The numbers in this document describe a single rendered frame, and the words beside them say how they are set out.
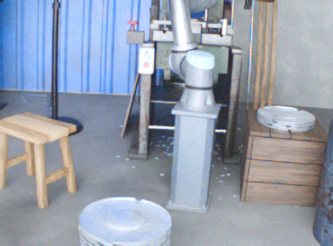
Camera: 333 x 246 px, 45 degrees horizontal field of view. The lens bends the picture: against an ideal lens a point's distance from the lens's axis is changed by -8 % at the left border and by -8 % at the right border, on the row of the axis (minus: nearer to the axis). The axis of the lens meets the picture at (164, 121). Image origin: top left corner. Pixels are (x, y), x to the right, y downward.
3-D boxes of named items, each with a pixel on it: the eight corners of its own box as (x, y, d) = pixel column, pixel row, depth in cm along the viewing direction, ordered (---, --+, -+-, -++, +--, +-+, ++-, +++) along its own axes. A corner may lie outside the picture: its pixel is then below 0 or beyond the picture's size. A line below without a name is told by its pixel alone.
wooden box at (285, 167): (316, 206, 194) (330, 139, 183) (240, 201, 198) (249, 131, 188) (305, 174, 231) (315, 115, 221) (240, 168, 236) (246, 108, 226)
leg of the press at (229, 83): (242, 165, 243) (258, 5, 216) (222, 164, 243) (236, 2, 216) (225, 118, 331) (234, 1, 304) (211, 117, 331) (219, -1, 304)
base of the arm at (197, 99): (212, 113, 176) (215, 89, 173) (176, 109, 178) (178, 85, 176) (216, 104, 190) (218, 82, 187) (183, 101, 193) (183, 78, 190)
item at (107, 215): (179, 207, 143) (180, 205, 143) (157, 253, 116) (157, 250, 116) (98, 193, 149) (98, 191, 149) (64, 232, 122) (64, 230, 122)
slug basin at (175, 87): (218, 103, 248) (220, 86, 245) (159, 100, 248) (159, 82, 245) (213, 90, 280) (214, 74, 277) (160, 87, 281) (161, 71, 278)
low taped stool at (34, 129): (-4, 187, 196) (-10, 122, 186) (30, 172, 216) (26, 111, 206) (44, 210, 180) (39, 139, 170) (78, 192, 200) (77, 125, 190)
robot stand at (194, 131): (206, 213, 187) (216, 115, 174) (165, 207, 190) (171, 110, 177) (211, 195, 204) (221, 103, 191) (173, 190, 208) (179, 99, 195)
